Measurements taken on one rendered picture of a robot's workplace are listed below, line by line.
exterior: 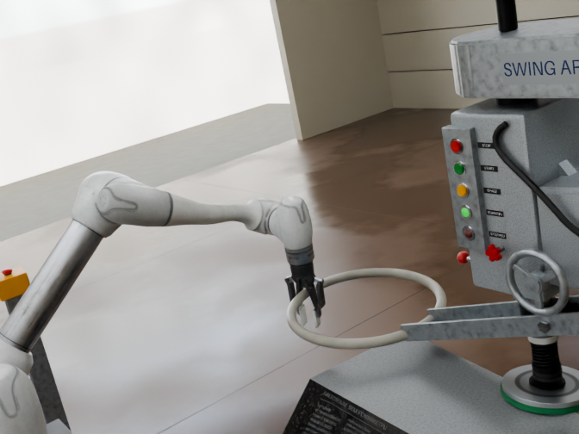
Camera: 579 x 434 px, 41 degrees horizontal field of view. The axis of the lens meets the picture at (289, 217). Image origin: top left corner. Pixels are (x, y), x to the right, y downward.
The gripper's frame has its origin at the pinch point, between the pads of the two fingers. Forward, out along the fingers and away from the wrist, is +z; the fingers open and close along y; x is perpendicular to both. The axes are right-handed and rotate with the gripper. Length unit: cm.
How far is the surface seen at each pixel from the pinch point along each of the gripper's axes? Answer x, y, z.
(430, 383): -32, 53, -4
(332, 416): -46, 30, 1
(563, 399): -37, 87, -9
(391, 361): -22.5, 37.8, -2.8
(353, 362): -24.7, 27.0, -2.1
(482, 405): -39, 68, -6
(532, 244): -42, 83, -51
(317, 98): 660, -339, 93
